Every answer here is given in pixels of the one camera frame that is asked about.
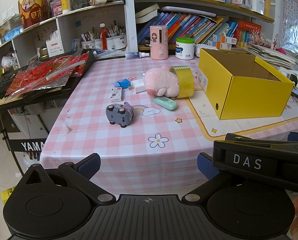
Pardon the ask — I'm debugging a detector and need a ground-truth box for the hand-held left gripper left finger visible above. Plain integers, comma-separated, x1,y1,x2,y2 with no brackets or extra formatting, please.
22,153,116,205

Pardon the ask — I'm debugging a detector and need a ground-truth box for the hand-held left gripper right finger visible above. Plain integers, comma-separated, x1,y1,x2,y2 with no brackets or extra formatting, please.
181,152,239,205

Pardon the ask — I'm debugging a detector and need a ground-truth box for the yellow cardboard box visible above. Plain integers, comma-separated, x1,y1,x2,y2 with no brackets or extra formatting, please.
197,48,294,120

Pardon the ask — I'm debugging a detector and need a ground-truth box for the grey toy car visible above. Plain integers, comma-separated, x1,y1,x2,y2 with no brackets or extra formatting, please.
106,102,135,129

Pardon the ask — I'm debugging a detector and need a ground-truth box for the yellow tape roll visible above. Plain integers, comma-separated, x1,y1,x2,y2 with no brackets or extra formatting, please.
169,66,195,99

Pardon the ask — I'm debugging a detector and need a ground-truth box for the mint green remote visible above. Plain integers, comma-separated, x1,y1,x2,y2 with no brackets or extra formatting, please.
153,96,177,111

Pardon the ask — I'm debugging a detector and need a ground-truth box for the small white red box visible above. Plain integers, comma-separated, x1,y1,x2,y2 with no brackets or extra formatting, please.
110,87,123,103

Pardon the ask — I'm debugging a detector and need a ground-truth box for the small blue tape dispenser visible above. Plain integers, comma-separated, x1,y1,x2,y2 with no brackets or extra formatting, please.
115,79,131,90

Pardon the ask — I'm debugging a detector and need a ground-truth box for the white charger adapter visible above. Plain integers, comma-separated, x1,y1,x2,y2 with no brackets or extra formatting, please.
130,79,146,94

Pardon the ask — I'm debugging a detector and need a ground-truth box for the pink plush pig toy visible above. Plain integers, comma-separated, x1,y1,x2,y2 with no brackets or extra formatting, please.
143,66,180,97

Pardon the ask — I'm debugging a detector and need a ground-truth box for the yellow bordered desk mat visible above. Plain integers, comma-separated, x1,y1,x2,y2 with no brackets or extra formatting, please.
186,90,298,145

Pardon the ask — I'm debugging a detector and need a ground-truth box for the pink checked tablecloth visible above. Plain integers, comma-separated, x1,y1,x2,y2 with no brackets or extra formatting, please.
39,54,298,198

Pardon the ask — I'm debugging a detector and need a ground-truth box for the black keyboard stand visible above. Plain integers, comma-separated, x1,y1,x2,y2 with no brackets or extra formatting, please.
0,105,48,180

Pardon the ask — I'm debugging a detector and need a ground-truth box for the white power strip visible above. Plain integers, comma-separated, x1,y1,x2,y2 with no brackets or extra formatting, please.
279,66,298,85

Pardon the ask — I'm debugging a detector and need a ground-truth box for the stack of paper booklets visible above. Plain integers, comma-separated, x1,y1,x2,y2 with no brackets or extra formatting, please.
246,44,296,69

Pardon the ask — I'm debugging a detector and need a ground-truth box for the orange white medicine box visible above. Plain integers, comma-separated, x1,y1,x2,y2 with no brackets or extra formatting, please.
215,42,233,50
212,34,237,43

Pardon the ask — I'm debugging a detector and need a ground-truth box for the white quilted pouch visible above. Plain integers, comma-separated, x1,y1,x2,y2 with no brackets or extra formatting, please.
194,44,210,57

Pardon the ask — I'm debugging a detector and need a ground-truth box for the bag of red packets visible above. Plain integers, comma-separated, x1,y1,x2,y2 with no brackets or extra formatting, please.
5,54,89,97

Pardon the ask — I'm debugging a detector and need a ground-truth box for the white jar green lid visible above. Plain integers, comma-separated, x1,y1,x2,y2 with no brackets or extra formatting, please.
175,37,195,60

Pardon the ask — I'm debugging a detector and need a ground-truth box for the floral paper ornament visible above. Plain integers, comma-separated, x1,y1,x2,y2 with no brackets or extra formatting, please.
249,29,266,47

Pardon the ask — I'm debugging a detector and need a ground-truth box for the black electronic keyboard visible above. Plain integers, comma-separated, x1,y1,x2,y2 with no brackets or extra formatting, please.
0,49,96,110

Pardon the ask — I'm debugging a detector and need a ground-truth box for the red boxed book set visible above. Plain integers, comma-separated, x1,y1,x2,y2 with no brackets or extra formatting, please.
235,20,261,48

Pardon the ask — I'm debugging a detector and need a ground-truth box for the dark blue spray bottle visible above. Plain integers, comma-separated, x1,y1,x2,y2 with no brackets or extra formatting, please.
126,51,149,59

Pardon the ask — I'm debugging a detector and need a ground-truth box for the row of colourful books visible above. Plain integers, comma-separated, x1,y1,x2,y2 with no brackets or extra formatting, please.
136,11,239,46

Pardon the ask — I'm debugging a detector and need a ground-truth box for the pink humidifier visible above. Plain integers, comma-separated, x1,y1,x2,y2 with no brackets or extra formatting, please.
149,25,168,60

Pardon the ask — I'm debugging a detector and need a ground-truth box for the white drinking straws box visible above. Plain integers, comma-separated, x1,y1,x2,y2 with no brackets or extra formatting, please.
45,30,64,58

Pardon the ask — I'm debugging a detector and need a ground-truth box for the red tassel ornament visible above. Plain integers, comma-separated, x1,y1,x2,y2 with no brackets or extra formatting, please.
100,24,109,50

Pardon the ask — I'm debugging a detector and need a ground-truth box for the white pen organizer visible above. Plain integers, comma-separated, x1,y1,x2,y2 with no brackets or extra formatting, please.
244,0,265,15

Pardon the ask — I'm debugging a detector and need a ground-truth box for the white wooden bookshelf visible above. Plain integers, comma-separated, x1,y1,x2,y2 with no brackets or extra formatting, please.
0,0,275,63

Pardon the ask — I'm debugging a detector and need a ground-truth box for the blue packet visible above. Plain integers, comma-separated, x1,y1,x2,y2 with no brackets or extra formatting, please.
4,27,21,42

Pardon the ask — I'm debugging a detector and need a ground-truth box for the pink box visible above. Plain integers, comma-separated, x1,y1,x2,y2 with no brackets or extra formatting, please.
50,0,62,17

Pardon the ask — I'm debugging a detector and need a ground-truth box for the white bottle yellow label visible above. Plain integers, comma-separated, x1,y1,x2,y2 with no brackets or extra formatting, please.
60,0,72,14

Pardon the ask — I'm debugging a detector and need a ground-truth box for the red yellow printed box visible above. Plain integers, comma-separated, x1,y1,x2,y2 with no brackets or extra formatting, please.
18,0,52,29

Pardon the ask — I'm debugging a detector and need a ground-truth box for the white wall switch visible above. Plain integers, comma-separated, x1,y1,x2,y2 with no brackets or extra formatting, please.
2,6,16,22

